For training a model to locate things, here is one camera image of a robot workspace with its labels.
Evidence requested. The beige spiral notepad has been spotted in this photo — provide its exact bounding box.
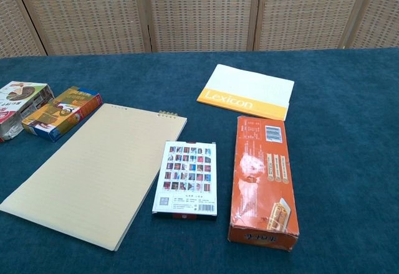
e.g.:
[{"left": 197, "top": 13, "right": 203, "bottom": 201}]
[{"left": 0, "top": 103, "right": 188, "bottom": 252}]

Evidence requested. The white picture grid card box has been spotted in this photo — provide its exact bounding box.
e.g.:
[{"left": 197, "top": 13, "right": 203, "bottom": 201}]
[{"left": 151, "top": 140, "right": 218, "bottom": 221}]

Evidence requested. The white yellow Lexicon folder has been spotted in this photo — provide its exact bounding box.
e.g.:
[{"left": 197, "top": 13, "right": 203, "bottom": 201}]
[{"left": 196, "top": 64, "right": 295, "bottom": 121}]

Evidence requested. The long orange snack box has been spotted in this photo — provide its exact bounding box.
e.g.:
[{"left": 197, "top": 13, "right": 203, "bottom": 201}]
[{"left": 227, "top": 115, "right": 300, "bottom": 252}]

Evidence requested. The woven wooden folding screen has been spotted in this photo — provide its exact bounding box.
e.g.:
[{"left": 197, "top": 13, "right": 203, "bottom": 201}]
[{"left": 0, "top": 0, "right": 399, "bottom": 59}]

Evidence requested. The yellow orange snack box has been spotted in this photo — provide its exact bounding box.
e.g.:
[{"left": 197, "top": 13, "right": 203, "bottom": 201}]
[{"left": 22, "top": 86, "right": 103, "bottom": 143}]

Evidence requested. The teal blue table cloth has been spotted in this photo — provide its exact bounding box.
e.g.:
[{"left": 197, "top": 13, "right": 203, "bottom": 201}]
[{"left": 0, "top": 47, "right": 399, "bottom": 274}]

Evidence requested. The white red cookie box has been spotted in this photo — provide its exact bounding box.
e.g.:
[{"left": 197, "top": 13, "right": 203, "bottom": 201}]
[{"left": 0, "top": 81, "right": 55, "bottom": 143}]

